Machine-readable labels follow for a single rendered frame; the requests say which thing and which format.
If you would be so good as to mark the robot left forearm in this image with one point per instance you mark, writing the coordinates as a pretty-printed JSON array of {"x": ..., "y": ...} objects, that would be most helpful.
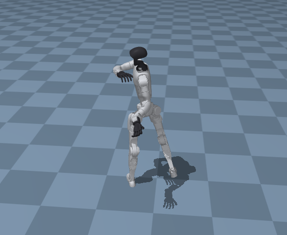
[{"x": 142, "y": 111}]

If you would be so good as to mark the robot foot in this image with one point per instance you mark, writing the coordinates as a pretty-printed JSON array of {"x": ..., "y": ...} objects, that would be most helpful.
[
  {"x": 131, "y": 183},
  {"x": 173, "y": 173}
]

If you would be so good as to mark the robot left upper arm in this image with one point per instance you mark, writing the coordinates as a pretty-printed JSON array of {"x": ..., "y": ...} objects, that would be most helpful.
[{"x": 144, "y": 86}]

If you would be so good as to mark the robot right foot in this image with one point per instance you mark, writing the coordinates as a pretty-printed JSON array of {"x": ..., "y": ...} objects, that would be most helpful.
[{"x": 173, "y": 173}]

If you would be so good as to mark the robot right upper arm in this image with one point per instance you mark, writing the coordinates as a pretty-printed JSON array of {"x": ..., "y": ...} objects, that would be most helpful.
[{"x": 127, "y": 66}]

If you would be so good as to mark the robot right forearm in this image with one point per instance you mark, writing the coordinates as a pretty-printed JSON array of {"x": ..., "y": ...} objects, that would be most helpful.
[{"x": 116, "y": 70}]

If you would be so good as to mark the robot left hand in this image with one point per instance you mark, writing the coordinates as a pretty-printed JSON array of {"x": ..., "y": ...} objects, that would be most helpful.
[{"x": 137, "y": 128}]

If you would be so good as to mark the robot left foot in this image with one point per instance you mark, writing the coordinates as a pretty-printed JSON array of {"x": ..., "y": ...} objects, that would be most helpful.
[{"x": 131, "y": 183}]

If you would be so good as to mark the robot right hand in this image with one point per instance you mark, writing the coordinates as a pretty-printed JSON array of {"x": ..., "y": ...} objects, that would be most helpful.
[{"x": 122, "y": 74}]

